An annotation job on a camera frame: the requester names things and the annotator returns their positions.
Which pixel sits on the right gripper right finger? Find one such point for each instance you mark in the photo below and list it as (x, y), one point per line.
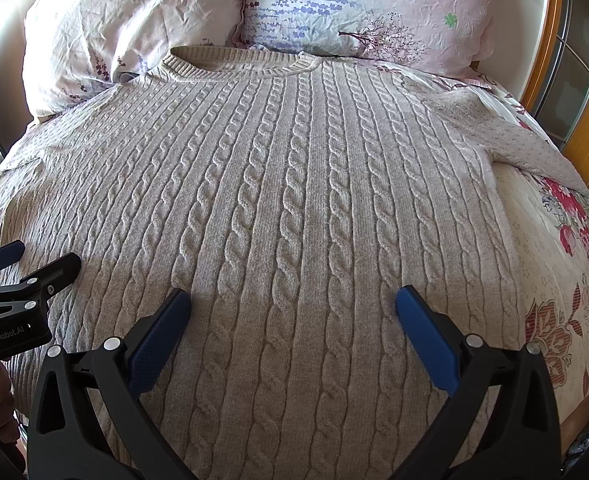
(522, 437)

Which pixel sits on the person's left hand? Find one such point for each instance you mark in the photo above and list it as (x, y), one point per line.
(9, 431)

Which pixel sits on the floral bed sheet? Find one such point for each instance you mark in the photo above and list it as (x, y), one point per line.
(559, 269)

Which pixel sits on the pink lavender right pillow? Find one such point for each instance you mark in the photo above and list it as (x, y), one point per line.
(442, 37)

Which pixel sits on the pink floral left pillow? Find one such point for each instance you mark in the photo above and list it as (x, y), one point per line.
(75, 49)

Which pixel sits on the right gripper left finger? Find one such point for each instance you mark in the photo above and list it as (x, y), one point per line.
(65, 437)

